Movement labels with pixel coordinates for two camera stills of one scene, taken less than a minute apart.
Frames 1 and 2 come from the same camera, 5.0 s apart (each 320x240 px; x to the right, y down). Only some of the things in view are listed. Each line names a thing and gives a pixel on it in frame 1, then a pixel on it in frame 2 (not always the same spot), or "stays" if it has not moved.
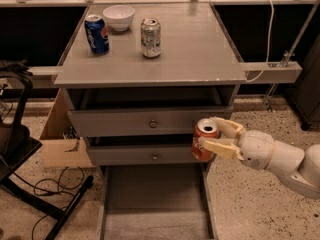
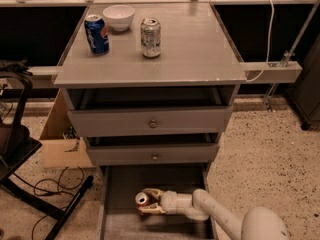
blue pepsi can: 97,35 stays
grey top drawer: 153,122 stays
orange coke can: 206,127 to 142,199
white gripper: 256,149 to 169,202
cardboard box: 61,143 stays
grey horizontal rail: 274,72 stays
